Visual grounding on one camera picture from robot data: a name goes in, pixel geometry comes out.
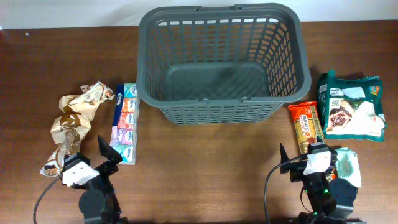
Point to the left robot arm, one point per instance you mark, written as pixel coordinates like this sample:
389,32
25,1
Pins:
98,203

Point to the grey plastic basket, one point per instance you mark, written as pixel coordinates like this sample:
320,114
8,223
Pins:
236,64

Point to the green snack bag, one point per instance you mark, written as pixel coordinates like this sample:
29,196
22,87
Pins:
351,108

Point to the orange spaghetti packet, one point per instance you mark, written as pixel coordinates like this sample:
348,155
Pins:
307,125

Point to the pale green wipes packet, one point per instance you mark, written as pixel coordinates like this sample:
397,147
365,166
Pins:
347,166

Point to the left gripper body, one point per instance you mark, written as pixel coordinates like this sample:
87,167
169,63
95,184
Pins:
105,170

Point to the Kleenex tissue multipack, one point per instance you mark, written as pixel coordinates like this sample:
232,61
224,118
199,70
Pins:
124,129

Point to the brown bread bag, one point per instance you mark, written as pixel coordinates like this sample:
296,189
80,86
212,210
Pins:
88,102
67,131

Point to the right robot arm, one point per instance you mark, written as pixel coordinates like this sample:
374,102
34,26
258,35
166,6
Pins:
332,201

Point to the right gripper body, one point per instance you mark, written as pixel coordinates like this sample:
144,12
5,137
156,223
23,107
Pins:
296,169

